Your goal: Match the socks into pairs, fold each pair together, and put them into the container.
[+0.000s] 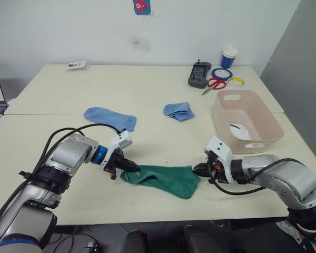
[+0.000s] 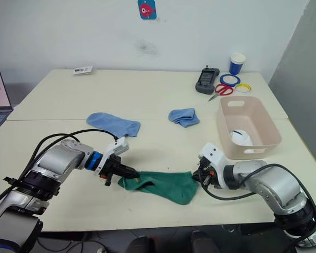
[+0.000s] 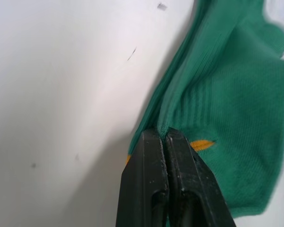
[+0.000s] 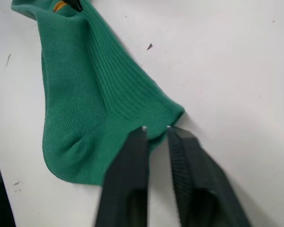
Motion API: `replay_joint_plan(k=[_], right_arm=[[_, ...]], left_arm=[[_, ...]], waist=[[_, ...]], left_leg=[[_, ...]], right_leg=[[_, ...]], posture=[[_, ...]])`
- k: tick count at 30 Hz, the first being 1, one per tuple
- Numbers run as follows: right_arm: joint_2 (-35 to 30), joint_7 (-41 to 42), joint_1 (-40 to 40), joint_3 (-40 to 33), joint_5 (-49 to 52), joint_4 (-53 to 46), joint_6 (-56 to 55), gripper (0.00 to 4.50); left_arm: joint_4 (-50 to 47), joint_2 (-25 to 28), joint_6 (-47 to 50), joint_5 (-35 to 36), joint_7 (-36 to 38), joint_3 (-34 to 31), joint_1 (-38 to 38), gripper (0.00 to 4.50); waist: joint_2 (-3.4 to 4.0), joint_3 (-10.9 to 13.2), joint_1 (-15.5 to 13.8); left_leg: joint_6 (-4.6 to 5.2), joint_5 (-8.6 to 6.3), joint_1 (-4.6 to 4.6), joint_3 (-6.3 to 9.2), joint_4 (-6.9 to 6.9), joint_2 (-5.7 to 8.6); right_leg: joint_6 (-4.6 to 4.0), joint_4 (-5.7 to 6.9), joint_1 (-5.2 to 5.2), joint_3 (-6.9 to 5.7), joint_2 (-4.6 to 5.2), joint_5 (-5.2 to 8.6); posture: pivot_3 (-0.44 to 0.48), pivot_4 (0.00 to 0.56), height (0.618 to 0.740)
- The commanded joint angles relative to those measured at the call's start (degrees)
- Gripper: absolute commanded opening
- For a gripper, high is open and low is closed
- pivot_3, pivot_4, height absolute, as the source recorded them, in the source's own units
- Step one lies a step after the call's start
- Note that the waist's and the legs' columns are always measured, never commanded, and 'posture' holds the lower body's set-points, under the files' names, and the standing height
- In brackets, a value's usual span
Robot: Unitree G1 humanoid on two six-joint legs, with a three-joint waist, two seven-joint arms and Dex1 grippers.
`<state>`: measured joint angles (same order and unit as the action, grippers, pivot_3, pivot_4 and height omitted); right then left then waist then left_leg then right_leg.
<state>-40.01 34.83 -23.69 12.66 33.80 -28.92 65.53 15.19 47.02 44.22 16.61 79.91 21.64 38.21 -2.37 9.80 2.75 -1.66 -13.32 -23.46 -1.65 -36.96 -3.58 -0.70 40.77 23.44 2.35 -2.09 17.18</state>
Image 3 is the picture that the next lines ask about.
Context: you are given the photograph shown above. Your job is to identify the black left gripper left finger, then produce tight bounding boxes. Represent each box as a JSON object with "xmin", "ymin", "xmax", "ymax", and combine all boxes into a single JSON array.
[{"xmin": 115, "ymin": 131, "xmax": 169, "ymax": 227}]

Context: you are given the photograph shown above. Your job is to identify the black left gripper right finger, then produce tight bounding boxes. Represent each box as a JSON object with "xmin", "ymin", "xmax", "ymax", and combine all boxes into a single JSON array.
[{"xmin": 164, "ymin": 127, "xmax": 237, "ymax": 227}]

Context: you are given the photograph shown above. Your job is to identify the green sock with orange marks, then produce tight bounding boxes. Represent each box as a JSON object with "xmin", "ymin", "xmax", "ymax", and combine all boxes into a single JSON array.
[
  {"xmin": 124, "ymin": 0, "xmax": 237, "ymax": 166},
  {"xmin": 158, "ymin": 0, "xmax": 284, "ymax": 216}
]

